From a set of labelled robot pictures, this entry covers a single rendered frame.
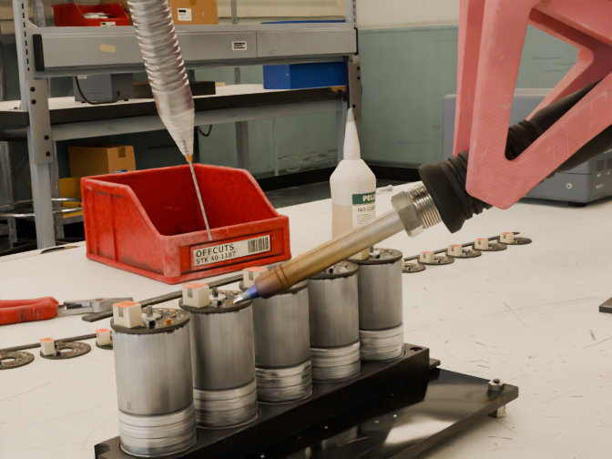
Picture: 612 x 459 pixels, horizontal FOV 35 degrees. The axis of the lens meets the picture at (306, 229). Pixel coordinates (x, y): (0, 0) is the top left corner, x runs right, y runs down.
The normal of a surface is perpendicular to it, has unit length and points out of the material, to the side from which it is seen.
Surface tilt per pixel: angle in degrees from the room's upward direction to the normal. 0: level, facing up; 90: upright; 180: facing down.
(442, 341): 0
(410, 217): 90
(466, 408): 0
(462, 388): 0
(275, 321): 90
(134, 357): 90
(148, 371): 90
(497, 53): 108
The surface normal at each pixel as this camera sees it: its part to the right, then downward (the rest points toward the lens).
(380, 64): -0.72, 0.15
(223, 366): 0.18, 0.18
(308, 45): 0.70, 0.11
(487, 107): -0.04, 0.33
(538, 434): -0.04, -0.98
